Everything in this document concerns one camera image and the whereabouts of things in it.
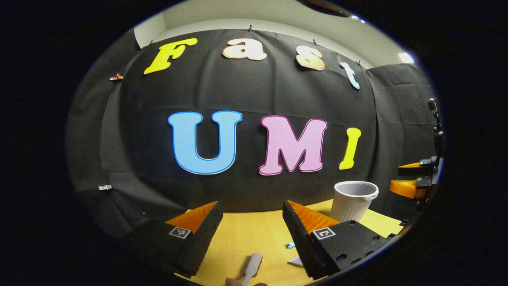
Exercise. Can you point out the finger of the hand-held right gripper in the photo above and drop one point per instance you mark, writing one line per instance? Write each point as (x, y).
(406, 188)
(412, 170)

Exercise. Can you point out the wooden desktop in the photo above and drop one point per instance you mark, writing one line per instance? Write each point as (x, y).
(246, 234)

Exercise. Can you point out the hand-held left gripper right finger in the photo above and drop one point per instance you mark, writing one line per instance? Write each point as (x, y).
(295, 234)

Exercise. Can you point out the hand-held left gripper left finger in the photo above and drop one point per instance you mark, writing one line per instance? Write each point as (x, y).
(202, 234)

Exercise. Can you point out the grey dustpan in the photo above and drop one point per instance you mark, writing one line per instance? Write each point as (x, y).
(297, 261)

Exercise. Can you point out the orange clip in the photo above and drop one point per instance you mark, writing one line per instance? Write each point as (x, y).
(116, 77)

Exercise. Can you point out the white clip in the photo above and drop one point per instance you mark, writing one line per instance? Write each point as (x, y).
(105, 187)

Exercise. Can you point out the white ribbed garbage bin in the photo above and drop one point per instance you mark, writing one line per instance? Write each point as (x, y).
(351, 204)

